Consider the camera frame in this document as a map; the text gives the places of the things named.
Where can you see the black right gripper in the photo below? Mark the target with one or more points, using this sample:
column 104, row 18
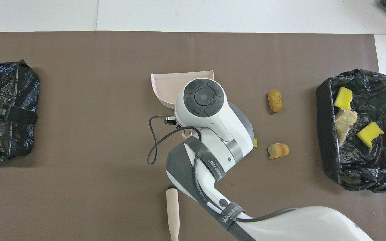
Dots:
column 170, row 120

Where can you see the beige plastic dustpan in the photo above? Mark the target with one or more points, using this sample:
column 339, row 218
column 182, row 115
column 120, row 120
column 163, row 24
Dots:
column 166, row 87

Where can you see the yellow sponge piece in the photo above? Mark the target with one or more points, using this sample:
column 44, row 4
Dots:
column 255, row 142
column 369, row 134
column 343, row 98

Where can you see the beige hand brush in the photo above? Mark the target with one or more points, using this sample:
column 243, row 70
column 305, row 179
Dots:
column 173, row 214

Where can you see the brown bread roll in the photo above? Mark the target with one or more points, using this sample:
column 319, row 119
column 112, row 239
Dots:
column 275, row 100

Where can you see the pale ridged bread piece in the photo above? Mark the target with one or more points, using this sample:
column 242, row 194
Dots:
column 347, row 117

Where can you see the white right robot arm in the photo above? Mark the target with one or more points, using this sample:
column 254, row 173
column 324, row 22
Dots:
column 213, row 134

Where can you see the brown paper table mat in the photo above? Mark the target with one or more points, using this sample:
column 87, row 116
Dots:
column 79, row 67

